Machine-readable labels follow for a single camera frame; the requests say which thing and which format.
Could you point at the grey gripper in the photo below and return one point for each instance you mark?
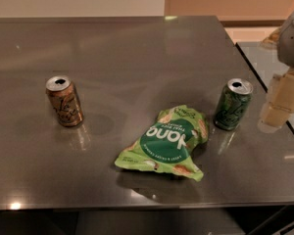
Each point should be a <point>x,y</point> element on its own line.
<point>292,41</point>

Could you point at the green soda can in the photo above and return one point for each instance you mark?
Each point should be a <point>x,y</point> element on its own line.
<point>233,103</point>

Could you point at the orange soda can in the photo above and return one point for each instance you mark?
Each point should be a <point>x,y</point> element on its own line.
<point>63,97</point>

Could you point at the green snack bag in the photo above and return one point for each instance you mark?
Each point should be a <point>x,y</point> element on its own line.
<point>167,146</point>

